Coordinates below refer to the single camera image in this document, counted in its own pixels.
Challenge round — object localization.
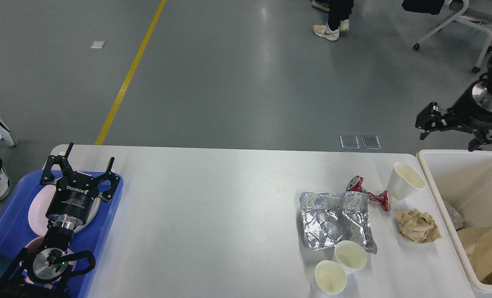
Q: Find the right metal floor plate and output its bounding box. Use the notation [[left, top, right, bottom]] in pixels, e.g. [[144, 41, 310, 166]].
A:
[[360, 135, 382, 150]]

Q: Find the tipped white paper cup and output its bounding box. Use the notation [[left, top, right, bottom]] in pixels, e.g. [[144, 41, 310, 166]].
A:
[[386, 162, 426, 202]]

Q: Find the pink mug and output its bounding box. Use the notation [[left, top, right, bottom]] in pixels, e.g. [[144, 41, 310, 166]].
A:
[[25, 236, 77, 288]]

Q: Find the white paper cup front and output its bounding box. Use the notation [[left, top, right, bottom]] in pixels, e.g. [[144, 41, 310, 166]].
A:
[[311, 260, 347, 298]]

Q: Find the blue plastic tray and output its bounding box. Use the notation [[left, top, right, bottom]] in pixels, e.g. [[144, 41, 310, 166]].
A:
[[0, 170, 123, 298]]

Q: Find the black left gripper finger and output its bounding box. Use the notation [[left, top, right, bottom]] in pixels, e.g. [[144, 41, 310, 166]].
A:
[[39, 143, 79, 187], [87, 157, 120, 203]]

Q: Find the crumpled brown paper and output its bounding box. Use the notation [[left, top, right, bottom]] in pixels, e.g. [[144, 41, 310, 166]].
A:
[[395, 208, 441, 244]]

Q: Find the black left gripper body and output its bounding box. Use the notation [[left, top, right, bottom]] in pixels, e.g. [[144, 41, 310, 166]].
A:
[[45, 176, 99, 228]]

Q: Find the metal floor plate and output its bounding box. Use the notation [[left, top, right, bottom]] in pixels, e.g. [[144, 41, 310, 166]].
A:
[[360, 135, 382, 150], [340, 135, 360, 150]]

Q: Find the white floor label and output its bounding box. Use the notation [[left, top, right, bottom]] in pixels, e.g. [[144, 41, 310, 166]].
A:
[[89, 40, 106, 49]]

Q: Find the crumpled aluminium foil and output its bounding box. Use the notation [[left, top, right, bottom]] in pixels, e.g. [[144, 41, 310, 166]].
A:
[[299, 191, 377, 254]]

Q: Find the white paper cup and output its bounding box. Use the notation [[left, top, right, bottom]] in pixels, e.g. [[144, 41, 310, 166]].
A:
[[311, 260, 347, 298], [386, 162, 426, 202], [332, 240, 367, 275]]

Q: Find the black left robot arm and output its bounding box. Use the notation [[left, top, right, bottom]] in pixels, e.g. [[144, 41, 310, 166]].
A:
[[0, 145, 123, 298]]

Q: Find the brown paper sheet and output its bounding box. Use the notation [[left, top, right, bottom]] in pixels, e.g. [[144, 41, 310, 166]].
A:
[[457, 226, 492, 292]]

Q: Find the left metal floor plate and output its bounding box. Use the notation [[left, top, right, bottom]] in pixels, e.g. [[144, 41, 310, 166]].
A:
[[340, 135, 360, 150]]

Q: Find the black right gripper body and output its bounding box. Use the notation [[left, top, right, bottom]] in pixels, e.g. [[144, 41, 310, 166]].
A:
[[449, 80, 492, 132]]

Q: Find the white office chair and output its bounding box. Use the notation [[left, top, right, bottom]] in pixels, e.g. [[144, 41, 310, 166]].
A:
[[413, 0, 492, 73]]

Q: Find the pink plate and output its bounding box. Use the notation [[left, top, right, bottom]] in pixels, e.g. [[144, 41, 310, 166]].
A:
[[28, 185, 87, 236]]

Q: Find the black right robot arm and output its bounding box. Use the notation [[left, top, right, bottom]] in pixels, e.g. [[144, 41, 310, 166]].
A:
[[415, 56, 492, 151]]

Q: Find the person with white sneakers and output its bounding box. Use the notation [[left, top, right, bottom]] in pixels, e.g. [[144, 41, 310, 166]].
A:
[[311, 0, 354, 41]]

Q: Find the clear plastic wrap in bin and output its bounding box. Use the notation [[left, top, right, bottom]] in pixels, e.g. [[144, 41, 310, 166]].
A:
[[443, 201, 465, 231]]

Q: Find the cream plastic bin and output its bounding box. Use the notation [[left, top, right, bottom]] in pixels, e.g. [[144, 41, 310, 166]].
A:
[[417, 149, 492, 294]]

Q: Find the small red object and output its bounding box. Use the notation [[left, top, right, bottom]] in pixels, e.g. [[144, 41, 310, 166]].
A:
[[346, 175, 391, 212]]

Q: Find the yellow-green plate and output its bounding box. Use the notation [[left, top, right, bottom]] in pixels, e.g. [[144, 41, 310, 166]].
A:
[[82, 198, 101, 227]]

